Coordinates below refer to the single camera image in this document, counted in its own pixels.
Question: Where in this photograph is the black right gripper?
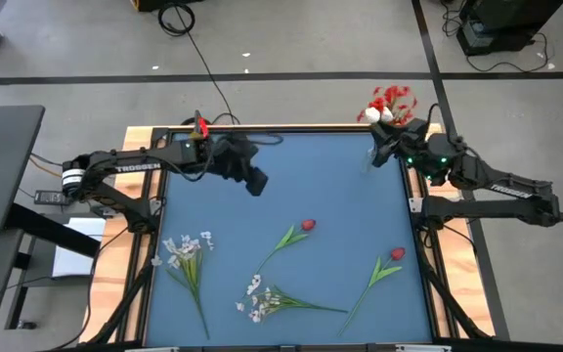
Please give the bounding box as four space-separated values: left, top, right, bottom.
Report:
369 119 432 168

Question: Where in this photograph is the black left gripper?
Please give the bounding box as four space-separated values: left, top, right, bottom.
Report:
211 132 269 198

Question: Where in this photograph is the red flower bunch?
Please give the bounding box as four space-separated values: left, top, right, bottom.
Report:
356 84 419 127

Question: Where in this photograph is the red tulip with green stem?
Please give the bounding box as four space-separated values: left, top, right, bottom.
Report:
337 246 408 338
253 218 318 276

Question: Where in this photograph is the white blossom flower bunch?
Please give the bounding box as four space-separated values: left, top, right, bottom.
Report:
150 230 215 341
234 273 349 325

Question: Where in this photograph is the clear crystal vase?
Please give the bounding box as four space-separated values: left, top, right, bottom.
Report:
361 144 381 175

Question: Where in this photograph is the blue table mat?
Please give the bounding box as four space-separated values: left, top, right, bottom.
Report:
143 131 434 346

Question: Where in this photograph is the black equipment cart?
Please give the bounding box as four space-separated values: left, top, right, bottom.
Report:
455 0 563 58

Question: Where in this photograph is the white paper sheet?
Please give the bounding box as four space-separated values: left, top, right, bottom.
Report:
51 217 108 279

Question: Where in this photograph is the black desk leg bar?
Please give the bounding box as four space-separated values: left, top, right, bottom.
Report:
5 202 102 259

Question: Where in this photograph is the long black floor cable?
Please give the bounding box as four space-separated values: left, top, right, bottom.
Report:
173 4 241 126

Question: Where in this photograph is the black table frame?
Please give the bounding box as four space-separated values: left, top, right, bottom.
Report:
79 122 500 352

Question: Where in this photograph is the black cable loop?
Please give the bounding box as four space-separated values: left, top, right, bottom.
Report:
156 2 196 37

